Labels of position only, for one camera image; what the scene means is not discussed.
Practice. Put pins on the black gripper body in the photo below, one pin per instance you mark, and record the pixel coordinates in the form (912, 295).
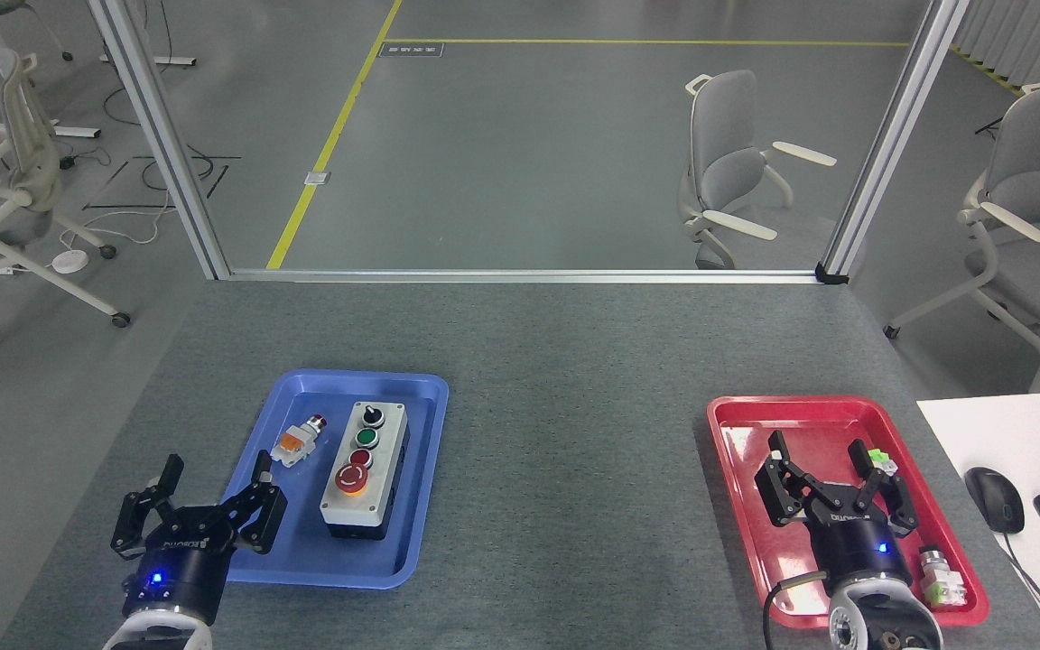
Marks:
(181, 569)
(854, 537)

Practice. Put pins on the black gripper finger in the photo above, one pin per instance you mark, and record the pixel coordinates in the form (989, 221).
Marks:
(134, 528)
(892, 501)
(260, 515)
(782, 492)

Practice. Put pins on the grey control box with buttons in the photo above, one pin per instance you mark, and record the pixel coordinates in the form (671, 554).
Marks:
(385, 451)

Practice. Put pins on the red push button orange block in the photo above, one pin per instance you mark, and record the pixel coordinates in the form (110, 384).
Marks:
(294, 444)

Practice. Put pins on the silver push button green block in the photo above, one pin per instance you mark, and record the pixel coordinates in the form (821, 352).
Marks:
(942, 578)

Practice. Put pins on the red plastic tray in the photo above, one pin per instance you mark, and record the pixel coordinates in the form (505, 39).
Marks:
(746, 469)

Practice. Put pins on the blue plastic tray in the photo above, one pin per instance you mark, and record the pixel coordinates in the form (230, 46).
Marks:
(303, 551)

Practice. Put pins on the black computer mouse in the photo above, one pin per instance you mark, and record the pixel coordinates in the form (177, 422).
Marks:
(994, 498)

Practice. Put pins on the white side table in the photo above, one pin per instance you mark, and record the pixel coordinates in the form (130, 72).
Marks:
(1007, 429)

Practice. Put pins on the white round floor disc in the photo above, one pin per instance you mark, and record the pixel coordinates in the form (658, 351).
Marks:
(69, 261)

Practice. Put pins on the grey office chair white armrests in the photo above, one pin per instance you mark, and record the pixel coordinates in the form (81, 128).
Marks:
(723, 171)

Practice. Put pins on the metal floor socket plate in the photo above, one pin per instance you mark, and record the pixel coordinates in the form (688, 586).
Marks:
(318, 178)

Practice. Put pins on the white mesh office chair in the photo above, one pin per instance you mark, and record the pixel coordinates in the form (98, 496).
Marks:
(28, 171)

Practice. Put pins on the white desk foot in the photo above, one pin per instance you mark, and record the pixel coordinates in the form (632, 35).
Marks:
(69, 132)
(168, 60)

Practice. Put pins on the white pleated curtain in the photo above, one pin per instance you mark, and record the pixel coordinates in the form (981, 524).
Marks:
(1026, 36)

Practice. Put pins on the dark floor label sign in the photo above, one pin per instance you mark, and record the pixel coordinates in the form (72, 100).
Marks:
(412, 50)

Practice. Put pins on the green push button switch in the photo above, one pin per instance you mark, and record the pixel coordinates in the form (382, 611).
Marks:
(885, 464)

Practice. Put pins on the black corner bracket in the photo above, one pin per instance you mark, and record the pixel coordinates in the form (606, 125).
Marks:
(831, 274)

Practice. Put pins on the silver aluminium rail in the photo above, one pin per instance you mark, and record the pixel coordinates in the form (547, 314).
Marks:
(520, 275)

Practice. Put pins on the silver aluminium post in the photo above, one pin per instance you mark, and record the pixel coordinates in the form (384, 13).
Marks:
(159, 135)
(890, 135)

